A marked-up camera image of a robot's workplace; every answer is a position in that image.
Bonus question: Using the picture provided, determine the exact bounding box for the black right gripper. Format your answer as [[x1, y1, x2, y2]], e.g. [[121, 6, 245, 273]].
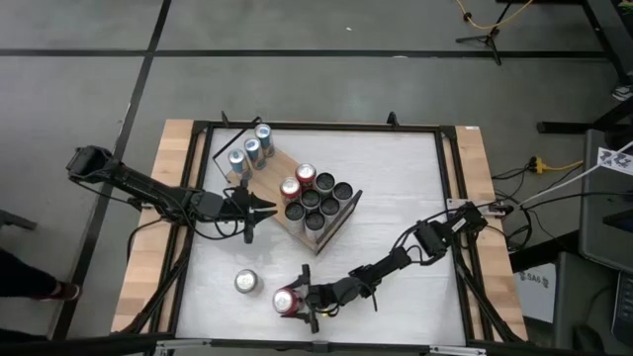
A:
[[279, 263, 363, 334]]

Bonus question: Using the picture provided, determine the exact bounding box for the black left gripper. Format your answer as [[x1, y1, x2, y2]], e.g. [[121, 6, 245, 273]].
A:
[[196, 177, 279, 245]]

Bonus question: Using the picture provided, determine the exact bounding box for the black-topped beverage can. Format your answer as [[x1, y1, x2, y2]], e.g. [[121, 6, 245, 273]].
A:
[[284, 201, 308, 236]]

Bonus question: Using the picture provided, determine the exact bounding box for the silver blue slim can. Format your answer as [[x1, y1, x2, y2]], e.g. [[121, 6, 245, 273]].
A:
[[227, 148, 253, 181]]

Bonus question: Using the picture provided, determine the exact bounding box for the light blue silver energy can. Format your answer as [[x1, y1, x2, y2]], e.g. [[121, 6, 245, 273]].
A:
[[253, 123, 276, 158]]

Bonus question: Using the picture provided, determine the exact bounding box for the silver-topped beverage can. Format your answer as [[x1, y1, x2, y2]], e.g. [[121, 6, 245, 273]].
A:
[[233, 268, 265, 298]]

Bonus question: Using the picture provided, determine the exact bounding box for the white box with print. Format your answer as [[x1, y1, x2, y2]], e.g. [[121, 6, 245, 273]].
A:
[[512, 263, 558, 323]]

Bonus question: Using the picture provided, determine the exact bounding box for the person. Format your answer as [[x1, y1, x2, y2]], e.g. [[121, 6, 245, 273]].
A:
[[0, 246, 80, 303]]

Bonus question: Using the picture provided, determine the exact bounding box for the black chair leg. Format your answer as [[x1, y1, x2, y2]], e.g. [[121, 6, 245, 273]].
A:
[[0, 207, 39, 231]]

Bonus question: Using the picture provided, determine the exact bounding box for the black tripod stand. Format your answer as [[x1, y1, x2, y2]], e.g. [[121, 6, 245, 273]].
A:
[[454, 2, 513, 66]]

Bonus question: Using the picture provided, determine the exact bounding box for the gray storage box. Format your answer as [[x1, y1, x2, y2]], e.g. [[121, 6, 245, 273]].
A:
[[553, 251, 633, 356]]

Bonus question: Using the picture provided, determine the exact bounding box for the gray cabinet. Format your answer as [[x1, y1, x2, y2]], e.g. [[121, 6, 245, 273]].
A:
[[578, 129, 633, 273]]

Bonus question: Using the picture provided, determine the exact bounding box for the white printed label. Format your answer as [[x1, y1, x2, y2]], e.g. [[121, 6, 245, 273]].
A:
[[596, 140, 633, 178]]

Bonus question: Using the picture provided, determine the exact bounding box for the wooden shelf black metal frame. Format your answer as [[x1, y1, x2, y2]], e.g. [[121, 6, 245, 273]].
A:
[[212, 111, 366, 257]]

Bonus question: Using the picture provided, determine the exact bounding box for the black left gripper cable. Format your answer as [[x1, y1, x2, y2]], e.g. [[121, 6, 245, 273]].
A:
[[195, 216, 244, 241]]

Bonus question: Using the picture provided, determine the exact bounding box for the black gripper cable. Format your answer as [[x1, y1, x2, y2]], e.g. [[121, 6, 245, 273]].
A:
[[195, 216, 244, 241], [392, 206, 469, 253]]

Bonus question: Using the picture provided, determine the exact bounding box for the black metal table frame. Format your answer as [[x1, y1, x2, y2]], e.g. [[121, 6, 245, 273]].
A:
[[111, 111, 528, 356]]

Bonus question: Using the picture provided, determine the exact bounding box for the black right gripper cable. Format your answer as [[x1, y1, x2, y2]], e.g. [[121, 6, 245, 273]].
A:
[[392, 206, 469, 253]]

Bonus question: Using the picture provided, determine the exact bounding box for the yellow plug cable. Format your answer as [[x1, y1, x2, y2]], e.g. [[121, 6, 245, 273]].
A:
[[526, 155, 586, 175]]

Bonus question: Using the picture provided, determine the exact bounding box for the yellow floor cable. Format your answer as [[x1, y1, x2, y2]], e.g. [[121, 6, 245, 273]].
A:
[[453, 0, 535, 31]]

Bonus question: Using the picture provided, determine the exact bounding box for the white cable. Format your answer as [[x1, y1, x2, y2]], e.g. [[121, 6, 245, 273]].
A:
[[518, 141, 633, 207]]

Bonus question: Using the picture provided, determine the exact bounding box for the black desk leg frame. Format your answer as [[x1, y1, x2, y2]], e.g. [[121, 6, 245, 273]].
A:
[[536, 0, 633, 135]]

